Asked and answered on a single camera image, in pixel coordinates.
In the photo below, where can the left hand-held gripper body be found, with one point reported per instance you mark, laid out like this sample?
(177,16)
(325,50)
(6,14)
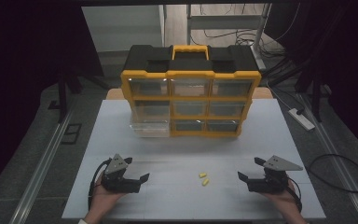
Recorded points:
(118,182)

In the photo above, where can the small yellow earplug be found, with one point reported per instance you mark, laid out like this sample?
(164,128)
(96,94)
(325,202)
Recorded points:
(202,175)
(205,182)

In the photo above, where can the dark curtain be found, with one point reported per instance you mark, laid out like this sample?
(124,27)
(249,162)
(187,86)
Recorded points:
(28,62)
(348,62)

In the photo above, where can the white panel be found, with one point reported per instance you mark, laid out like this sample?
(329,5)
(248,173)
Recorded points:
(121,28)

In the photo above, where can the white power strip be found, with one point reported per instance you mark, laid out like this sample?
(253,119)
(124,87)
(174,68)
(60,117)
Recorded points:
(301,119)

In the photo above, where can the white desk frame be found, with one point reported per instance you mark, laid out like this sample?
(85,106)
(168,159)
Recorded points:
(259,34)

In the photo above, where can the person's right hand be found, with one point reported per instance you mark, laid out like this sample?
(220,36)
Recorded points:
(287,200)

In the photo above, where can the metal floor rail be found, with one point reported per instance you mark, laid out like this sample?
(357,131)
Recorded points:
(40,174)
(338,165)

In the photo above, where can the clear plastic drawer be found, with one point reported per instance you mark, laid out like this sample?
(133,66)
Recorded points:
(149,128)

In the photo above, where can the black metal stand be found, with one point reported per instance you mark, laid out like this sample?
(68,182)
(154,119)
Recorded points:
(316,99)
(62,99)

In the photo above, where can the yellow and black organizer box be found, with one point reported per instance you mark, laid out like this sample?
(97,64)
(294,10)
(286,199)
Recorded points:
(189,60)

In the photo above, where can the person's left hand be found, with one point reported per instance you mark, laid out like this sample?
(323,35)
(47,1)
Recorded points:
(101,200)

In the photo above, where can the grid of clear drawers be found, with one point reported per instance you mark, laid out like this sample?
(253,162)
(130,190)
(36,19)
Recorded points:
(189,107)

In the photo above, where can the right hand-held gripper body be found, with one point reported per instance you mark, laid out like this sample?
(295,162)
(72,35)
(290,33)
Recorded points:
(268,183)

